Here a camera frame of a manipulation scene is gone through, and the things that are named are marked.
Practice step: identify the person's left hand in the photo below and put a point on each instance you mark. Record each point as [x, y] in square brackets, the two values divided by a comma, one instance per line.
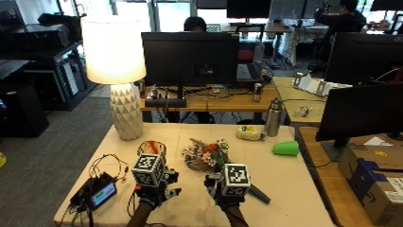
[152, 191]

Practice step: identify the person's right hand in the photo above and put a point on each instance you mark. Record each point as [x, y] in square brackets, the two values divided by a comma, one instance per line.
[219, 192]

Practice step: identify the mixed flower bouquet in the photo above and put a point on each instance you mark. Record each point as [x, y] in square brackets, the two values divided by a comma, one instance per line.
[205, 154]

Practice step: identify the clear glass vase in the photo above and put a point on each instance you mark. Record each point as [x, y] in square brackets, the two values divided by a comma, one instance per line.
[152, 147]

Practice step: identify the white marker cube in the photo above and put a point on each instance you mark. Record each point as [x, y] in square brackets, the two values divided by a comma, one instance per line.
[149, 168]
[236, 179]

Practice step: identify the black device with screen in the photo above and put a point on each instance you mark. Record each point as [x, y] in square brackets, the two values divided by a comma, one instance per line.
[97, 193]

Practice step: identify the pale tape roll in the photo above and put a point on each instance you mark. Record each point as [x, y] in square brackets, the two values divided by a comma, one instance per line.
[249, 133]

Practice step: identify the green plastic cup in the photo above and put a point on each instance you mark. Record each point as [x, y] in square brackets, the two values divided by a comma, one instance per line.
[286, 148]

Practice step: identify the black bar speaker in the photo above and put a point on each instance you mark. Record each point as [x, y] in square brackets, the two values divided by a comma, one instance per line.
[165, 102]

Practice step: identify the steel water bottle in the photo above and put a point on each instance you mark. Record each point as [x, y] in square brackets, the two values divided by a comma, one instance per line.
[274, 118]

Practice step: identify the wooden desk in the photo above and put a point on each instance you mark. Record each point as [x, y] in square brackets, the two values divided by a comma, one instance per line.
[234, 102]
[321, 176]
[300, 101]

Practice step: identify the small silver can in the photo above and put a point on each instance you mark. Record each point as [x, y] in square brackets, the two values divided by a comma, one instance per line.
[257, 92]

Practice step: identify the small metal object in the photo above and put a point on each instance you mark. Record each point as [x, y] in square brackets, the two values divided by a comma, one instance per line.
[304, 111]

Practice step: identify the open laptop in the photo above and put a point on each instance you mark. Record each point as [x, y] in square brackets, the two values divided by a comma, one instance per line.
[249, 72]

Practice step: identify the brown cardboard box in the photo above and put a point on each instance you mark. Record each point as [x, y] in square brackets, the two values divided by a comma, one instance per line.
[374, 186]

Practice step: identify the black computer monitor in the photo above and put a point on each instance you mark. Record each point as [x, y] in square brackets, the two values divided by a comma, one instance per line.
[361, 112]
[189, 58]
[365, 58]
[248, 8]

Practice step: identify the white paper holder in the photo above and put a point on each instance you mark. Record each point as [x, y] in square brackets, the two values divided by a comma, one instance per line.
[314, 83]

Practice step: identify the black computer tower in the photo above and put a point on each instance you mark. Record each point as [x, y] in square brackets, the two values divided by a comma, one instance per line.
[20, 110]

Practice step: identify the white table lamp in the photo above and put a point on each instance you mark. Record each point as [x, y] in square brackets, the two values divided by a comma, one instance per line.
[113, 53]

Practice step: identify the black shelf rack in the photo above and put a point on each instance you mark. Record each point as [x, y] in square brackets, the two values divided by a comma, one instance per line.
[46, 69]

